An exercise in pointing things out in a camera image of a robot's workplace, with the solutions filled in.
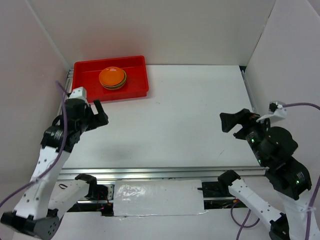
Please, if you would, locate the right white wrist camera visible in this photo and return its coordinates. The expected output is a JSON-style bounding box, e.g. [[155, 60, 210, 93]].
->
[[256, 101, 287, 124]]

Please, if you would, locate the white foil cover panel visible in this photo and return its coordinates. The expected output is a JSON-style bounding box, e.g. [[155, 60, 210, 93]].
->
[[113, 180, 206, 217]]

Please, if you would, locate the blue floral plate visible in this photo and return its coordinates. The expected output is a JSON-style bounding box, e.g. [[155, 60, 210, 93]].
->
[[103, 86, 123, 91]]

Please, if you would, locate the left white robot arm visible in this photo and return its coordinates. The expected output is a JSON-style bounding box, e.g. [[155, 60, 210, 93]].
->
[[0, 98, 109, 240]]

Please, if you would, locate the orange plate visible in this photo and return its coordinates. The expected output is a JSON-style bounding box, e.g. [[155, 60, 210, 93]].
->
[[98, 66, 125, 87]]

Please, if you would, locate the aluminium front rail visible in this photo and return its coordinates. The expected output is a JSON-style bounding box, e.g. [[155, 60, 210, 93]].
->
[[57, 166, 266, 181]]

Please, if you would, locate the purple cable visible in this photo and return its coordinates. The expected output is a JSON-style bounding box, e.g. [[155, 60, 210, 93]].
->
[[0, 81, 82, 208], [231, 102, 320, 240]]

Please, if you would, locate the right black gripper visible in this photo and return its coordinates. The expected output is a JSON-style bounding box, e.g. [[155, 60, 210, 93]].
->
[[218, 106, 274, 165]]

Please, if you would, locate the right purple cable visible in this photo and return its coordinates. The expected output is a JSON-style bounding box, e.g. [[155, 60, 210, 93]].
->
[[231, 102, 320, 240]]

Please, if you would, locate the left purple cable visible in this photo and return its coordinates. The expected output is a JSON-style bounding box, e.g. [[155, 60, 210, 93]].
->
[[0, 81, 82, 208]]

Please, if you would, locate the red plastic bin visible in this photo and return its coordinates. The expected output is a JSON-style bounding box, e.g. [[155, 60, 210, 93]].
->
[[72, 55, 149, 103]]

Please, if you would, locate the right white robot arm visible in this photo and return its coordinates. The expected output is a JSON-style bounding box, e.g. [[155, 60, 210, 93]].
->
[[217, 106, 320, 240]]

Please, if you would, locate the lime green plate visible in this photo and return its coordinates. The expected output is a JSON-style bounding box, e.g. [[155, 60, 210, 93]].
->
[[120, 71, 127, 87]]

